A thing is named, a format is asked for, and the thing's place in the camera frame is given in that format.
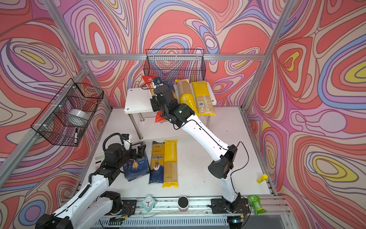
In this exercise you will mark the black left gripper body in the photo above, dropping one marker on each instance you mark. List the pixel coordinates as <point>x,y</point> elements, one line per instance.
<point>125,156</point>

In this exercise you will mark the silver tape roll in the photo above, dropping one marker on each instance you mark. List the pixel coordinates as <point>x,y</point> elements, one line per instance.
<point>77,116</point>

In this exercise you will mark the yellow glue stick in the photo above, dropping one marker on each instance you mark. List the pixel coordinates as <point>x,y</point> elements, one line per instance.
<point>263,178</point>

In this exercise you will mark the black wire basket back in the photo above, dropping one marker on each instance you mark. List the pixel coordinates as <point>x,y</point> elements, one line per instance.
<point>176,64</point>

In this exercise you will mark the yellow Pastatime spaghetti pack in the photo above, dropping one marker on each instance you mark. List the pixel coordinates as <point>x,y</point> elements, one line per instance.
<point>170,164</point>

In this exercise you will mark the green snack packet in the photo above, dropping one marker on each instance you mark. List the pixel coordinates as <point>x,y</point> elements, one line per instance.
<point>255,202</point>

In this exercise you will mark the black marker pen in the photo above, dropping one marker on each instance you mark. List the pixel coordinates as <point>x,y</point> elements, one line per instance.
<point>76,136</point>

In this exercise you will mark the teal alarm clock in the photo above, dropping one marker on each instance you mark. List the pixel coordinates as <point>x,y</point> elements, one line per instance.
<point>148,203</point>

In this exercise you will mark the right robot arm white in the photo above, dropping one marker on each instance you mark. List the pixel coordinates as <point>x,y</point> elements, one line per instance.
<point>222,154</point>

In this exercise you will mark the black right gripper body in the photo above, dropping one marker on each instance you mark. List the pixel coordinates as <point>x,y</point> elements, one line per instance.
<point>157,107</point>

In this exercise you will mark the small round speaker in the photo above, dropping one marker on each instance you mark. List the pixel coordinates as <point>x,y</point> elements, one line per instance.
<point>183,204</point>

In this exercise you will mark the blue yellow Ankara spaghetti pack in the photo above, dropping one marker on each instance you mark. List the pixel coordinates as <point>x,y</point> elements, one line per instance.
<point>157,163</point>

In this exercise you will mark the black wire basket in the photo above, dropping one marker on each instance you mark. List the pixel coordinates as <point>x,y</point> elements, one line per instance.
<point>52,124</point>
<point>176,64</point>

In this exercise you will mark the black wire basket left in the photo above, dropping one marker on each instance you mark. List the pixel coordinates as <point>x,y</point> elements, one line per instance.
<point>52,124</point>

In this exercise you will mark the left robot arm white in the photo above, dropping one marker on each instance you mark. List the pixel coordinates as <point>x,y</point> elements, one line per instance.
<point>93,201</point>

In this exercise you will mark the white two-tier shelf rack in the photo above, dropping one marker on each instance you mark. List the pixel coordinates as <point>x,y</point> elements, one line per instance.
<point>138,101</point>

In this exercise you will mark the red spaghetti pack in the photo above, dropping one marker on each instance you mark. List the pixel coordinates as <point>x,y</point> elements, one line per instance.
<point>149,85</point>

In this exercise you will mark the dark blue spaghetti pack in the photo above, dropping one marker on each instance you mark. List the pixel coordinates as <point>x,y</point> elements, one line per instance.
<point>170,85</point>

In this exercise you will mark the white calculator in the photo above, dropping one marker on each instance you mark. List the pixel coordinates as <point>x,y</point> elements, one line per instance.
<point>98,160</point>

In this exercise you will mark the dark blue pasta box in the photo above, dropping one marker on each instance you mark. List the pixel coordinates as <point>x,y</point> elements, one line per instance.
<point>136,168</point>

